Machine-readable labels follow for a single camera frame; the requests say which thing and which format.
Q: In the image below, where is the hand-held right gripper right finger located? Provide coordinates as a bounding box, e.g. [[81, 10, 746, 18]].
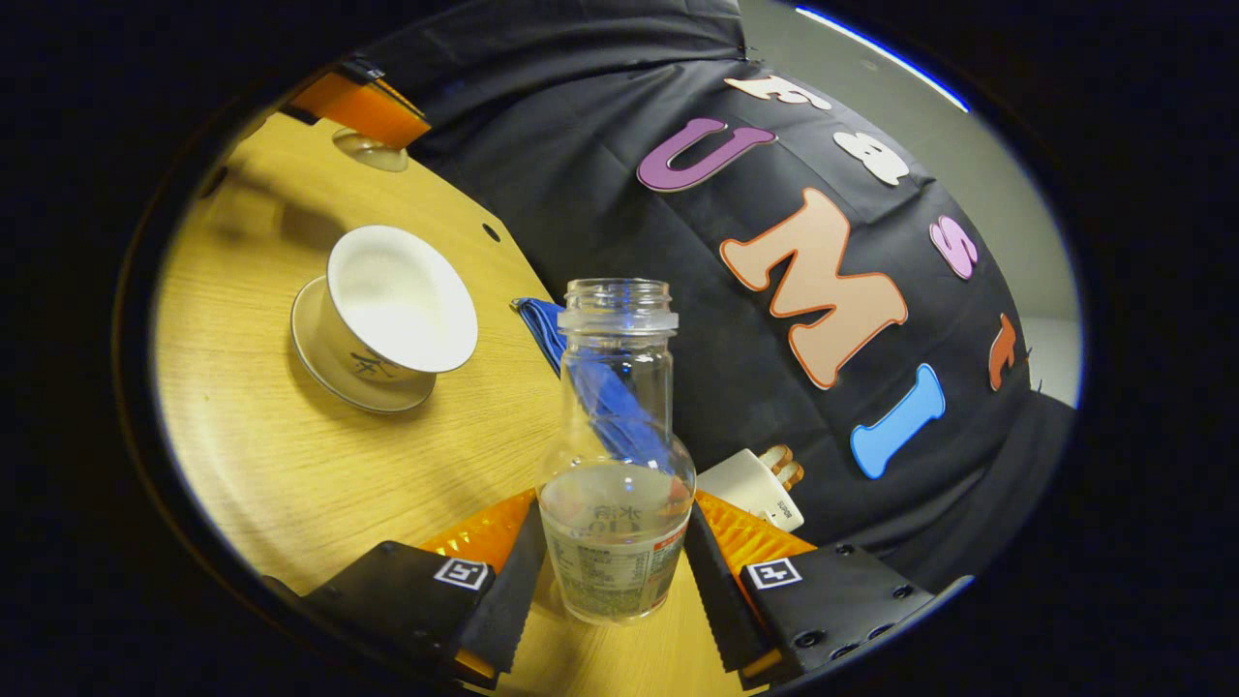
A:
[[683, 489, 974, 690]]

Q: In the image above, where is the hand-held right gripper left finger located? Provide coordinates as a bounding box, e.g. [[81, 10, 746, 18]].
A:
[[261, 489, 550, 690]]

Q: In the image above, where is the beige teacup lid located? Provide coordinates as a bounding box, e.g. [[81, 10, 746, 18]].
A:
[[332, 128, 411, 173]]

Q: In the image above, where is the clear plastic water bottle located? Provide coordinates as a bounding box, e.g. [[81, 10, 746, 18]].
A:
[[535, 278, 697, 626]]

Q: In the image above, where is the beige ceramic teacup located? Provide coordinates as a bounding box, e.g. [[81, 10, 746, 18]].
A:
[[312, 225, 479, 386]]

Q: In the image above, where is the white toaster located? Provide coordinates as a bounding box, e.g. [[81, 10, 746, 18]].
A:
[[695, 447, 806, 533]]

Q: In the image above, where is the black backdrop cloth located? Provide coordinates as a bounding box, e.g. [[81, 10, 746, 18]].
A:
[[348, 0, 1080, 596]]

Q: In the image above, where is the folded blue towel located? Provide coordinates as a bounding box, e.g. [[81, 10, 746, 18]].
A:
[[510, 296, 679, 475]]

